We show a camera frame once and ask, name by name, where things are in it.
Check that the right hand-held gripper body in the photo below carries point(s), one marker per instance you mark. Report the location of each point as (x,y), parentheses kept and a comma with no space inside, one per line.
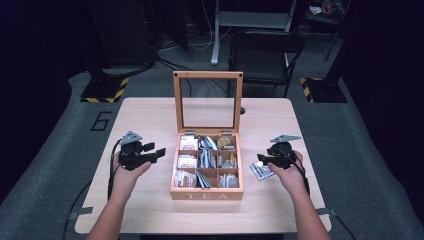
(281,153)

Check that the white metal desk frame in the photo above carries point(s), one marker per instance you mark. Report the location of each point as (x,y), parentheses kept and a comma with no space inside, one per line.
(215,40)

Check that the black stand with hazard-striped base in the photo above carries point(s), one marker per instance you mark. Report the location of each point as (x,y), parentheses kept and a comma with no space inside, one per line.
(106,90)
(321,90)

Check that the small black knob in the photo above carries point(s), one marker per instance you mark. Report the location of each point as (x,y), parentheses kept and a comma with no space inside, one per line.
(242,110)

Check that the black folding chair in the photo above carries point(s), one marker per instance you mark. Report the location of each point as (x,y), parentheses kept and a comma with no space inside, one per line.
(266,53)

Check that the grey patterned tea sachet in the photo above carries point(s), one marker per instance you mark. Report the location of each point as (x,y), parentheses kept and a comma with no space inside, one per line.
(260,171)

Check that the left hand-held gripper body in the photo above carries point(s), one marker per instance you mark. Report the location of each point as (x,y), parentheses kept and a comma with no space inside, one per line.
(131,156)

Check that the dark cart with clutter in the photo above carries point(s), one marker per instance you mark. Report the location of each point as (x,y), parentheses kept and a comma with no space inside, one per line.
(325,13)

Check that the stack of blue-grey tea packets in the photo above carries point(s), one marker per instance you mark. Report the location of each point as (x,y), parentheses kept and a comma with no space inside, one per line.
(206,156)

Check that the person's left hand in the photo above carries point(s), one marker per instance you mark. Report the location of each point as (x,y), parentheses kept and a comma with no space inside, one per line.
(128,180)

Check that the wooden tea box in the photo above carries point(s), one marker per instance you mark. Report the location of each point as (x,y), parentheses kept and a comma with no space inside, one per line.
(206,195)

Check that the grey tape strip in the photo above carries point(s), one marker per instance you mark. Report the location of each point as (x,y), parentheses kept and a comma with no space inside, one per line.
(81,211)
(326,211)

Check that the stack of white tea packets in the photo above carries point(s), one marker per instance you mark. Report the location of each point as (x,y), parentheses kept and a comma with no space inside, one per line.
(186,161)

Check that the person's right hand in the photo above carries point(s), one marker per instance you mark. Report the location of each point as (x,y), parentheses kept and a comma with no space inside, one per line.
(290,176)

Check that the dark equipment cabinet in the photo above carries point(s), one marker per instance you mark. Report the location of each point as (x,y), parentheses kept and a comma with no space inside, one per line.
(123,30)

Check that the stack of silver tea packets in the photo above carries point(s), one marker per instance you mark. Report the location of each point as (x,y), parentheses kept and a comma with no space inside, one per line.
(228,163)

